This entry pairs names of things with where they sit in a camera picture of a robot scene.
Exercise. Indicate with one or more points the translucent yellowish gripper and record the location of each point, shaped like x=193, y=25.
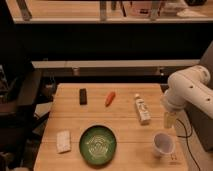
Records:
x=169, y=119

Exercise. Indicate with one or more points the green ceramic bowl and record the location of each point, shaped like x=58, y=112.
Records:
x=97, y=145

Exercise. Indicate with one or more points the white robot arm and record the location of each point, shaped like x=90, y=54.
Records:
x=187, y=86

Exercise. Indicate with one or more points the white plastic bottle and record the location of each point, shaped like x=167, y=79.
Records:
x=142, y=110

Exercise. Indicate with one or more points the white paper cup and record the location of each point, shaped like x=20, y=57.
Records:
x=163, y=144

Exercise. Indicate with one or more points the orange carrot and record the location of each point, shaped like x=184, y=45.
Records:
x=110, y=98

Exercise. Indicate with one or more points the black rectangular block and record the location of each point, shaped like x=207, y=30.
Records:
x=83, y=96

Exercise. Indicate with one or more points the white sponge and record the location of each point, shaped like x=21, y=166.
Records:
x=63, y=141

